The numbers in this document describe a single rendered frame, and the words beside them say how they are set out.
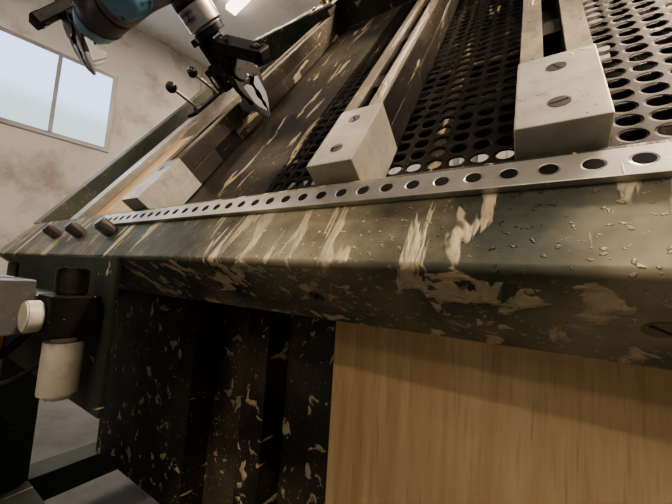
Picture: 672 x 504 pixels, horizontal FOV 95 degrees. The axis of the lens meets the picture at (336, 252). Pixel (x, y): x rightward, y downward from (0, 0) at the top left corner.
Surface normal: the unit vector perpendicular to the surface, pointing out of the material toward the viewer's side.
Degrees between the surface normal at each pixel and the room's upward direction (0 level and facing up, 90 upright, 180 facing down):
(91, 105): 90
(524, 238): 55
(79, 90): 90
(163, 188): 90
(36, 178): 90
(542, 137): 145
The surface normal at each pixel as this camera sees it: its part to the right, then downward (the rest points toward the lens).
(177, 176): 0.84, 0.00
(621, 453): -0.53, -0.11
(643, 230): -0.40, -0.65
